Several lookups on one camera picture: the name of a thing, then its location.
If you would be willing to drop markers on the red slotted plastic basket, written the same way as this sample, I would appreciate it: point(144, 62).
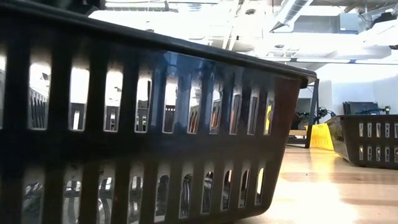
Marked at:
point(215, 119)

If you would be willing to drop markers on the black slotted plastic basket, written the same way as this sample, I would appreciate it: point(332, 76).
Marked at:
point(373, 141)
point(186, 146)

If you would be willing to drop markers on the yellow slotted plastic basket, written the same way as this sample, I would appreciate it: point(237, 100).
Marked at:
point(320, 137)
point(269, 119)

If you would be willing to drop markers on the background black robot arm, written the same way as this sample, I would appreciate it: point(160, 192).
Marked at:
point(300, 119)

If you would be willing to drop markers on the black-framed wooden shelf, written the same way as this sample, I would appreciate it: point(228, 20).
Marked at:
point(312, 112)

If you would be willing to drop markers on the long ceiling light strip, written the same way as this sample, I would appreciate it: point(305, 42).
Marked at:
point(323, 60)

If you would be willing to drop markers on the black stacked cases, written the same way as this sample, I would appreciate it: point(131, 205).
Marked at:
point(360, 108)

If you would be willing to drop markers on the black ceiling-mounted device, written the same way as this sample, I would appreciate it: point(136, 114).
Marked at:
point(385, 18)

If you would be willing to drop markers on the silver ventilation duct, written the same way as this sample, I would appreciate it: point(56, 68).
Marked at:
point(292, 12)

